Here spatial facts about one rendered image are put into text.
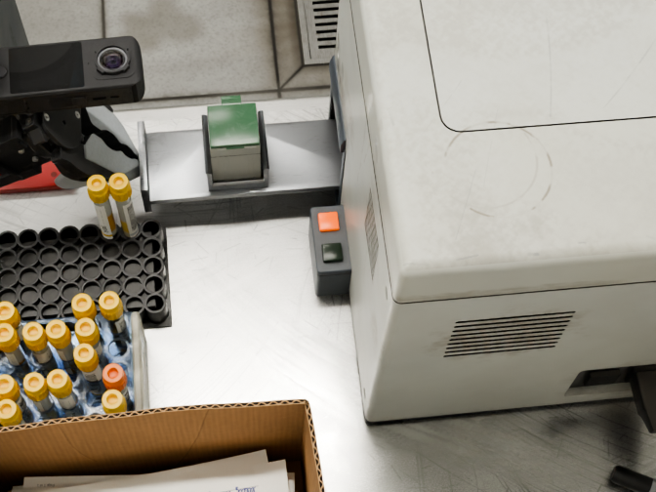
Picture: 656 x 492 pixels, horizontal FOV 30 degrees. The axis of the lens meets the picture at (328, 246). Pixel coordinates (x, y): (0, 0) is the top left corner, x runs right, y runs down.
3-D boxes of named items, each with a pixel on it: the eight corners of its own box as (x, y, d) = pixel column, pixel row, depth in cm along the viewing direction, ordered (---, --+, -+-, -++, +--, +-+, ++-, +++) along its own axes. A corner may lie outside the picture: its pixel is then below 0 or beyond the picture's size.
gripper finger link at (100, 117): (93, 155, 107) (21, 112, 99) (148, 134, 105) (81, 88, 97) (94, 187, 106) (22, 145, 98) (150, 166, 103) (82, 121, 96)
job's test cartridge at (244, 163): (256, 135, 105) (255, 96, 99) (261, 184, 103) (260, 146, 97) (209, 139, 104) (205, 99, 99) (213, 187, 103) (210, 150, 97)
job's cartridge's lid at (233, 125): (255, 97, 99) (255, 93, 99) (260, 147, 97) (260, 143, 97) (206, 101, 99) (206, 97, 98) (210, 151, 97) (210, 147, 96)
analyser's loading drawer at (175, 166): (375, 127, 108) (380, 96, 103) (385, 193, 105) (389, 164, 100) (142, 144, 106) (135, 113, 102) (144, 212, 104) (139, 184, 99)
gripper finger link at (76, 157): (98, 148, 100) (27, 104, 93) (116, 142, 99) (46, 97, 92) (100, 199, 98) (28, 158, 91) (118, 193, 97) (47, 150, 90)
